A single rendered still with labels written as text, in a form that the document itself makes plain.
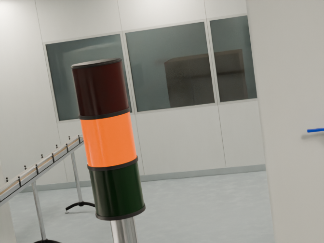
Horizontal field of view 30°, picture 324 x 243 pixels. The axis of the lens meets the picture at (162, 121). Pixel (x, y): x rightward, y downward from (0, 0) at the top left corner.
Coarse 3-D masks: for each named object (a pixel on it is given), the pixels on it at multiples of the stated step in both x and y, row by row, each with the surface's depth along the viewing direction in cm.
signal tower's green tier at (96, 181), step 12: (120, 168) 58; (132, 168) 58; (96, 180) 58; (108, 180) 58; (120, 180) 58; (132, 180) 58; (96, 192) 59; (108, 192) 58; (120, 192) 58; (132, 192) 58; (96, 204) 59; (108, 204) 58; (120, 204) 58; (132, 204) 59; (108, 216) 58
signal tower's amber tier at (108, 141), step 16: (128, 112) 58; (96, 128) 57; (112, 128) 57; (128, 128) 58; (96, 144) 57; (112, 144) 57; (128, 144) 58; (96, 160) 58; (112, 160) 57; (128, 160) 58
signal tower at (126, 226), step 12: (96, 60) 60; (108, 60) 57; (120, 60) 57; (96, 168) 58; (108, 168) 57; (144, 204) 61; (96, 216) 60; (120, 216) 58; (132, 216) 58; (120, 228) 60; (132, 228) 60; (120, 240) 60; (132, 240) 60
